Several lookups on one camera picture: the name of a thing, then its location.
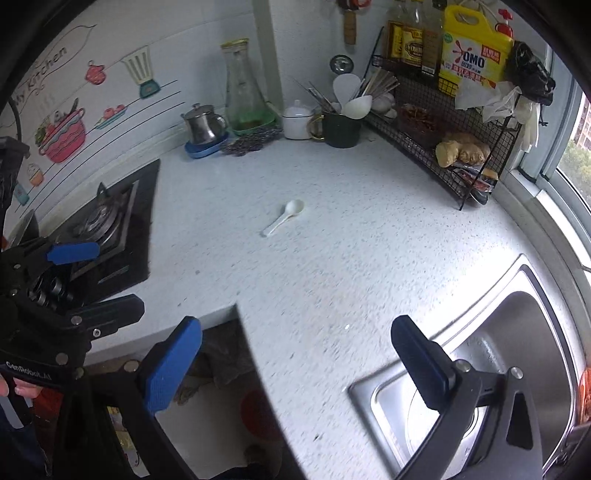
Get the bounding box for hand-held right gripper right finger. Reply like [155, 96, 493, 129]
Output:
[391, 315, 543, 480]

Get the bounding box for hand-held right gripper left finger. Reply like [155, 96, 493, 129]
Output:
[65, 316, 203, 480]

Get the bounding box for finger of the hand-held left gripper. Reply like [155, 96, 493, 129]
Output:
[60, 294, 145, 340]
[0, 237, 101, 296]

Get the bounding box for red plastic bucket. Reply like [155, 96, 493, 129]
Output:
[240, 390, 279, 435]

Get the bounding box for white plastic spoon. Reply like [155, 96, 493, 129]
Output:
[262, 199, 305, 237]

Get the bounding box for person's left hand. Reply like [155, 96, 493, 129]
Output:
[0, 374, 45, 403]

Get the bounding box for frayed beige mop rag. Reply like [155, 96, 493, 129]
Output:
[178, 378, 204, 408]

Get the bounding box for black gas stove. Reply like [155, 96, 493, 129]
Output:
[18, 158, 161, 301]

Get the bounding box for grey cloth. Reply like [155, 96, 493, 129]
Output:
[201, 339, 256, 389]

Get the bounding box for stainless steel sink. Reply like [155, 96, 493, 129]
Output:
[347, 254, 583, 480]

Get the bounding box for blue coaster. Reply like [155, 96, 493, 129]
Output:
[185, 131, 230, 160]

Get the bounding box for red orange object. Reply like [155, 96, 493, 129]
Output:
[578, 368, 591, 428]

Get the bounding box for steel teapot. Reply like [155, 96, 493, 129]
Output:
[181, 103, 228, 146]

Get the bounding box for red sauce packet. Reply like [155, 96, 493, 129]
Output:
[455, 167, 495, 197]

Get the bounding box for black trivet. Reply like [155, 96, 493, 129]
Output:
[221, 127, 282, 158]

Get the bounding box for ginger root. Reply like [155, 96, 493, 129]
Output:
[435, 131, 491, 168]

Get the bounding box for glass carafe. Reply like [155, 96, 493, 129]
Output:
[221, 38, 277, 132]

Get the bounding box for green tray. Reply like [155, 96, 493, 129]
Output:
[231, 113, 283, 137]

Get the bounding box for dried red chilies pile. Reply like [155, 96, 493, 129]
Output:
[397, 104, 439, 139]

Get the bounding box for white lidded jar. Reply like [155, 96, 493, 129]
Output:
[281, 99, 317, 140]

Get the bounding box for window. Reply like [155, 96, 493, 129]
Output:
[538, 46, 591, 208]

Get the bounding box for white garlic bulb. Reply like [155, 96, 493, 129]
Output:
[370, 93, 397, 117]

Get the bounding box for white ladle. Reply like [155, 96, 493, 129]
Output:
[344, 95, 374, 120]

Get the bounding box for hanging white plastic bags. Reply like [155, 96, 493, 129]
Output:
[455, 80, 541, 153]

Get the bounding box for wooden chopsticks bundle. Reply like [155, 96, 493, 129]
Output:
[360, 67, 400, 100]

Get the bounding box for dark chopsticks bundle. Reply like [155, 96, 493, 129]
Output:
[293, 76, 339, 114]

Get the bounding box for white rice paddle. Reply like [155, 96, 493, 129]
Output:
[332, 73, 363, 114]

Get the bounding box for crumpled black plastic bag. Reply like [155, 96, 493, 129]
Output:
[505, 41, 557, 107]

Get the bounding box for yellow detergent bottle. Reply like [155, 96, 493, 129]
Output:
[438, 4, 515, 91]

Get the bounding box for dark sauce bottle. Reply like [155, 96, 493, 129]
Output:
[421, 0, 448, 77]

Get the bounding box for amber oil bottle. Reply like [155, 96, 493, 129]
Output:
[385, 0, 408, 62]
[404, 0, 426, 68]

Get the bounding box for kitchen wall decal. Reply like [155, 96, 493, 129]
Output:
[0, 23, 183, 217]

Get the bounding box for dark mug gold handle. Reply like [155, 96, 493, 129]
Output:
[309, 111, 363, 149]

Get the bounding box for black wire rack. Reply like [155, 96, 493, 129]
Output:
[362, 25, 526, 211]

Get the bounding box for wooden handle utensil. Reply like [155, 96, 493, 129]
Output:
[337, 0, 373, 46]

